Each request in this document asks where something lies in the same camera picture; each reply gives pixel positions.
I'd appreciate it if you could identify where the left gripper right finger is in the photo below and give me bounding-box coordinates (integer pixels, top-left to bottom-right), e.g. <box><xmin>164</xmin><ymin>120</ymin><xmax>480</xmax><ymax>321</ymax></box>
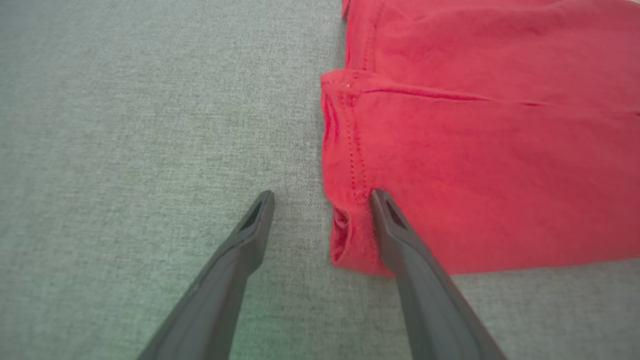
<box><xmin>370</xmin><ymin>189</ymin><xmax>509</xmax><ymax>360</ymax></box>

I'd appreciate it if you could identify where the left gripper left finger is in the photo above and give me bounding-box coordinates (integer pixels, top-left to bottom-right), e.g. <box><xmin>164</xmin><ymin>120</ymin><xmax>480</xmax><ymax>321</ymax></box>
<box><xmin>136</xmin><ymin>190</ymin><xmax>276</xmax><ymax>360</ymax></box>

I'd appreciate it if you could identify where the red garment with white sleeves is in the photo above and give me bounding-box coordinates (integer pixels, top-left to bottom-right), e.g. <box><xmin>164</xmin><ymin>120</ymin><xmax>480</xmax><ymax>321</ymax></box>
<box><xmin>320</xmin><ymin>0</ymin><xmax>640</xmax><ymax>279</ymax></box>

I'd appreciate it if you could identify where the grey fabric sofa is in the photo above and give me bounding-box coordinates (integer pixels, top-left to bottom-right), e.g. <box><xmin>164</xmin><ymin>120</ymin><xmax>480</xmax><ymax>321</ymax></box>
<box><xmin>0</xmin><ymin>0</ymin><xmax>640</xmax><ymax>360</ymax></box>

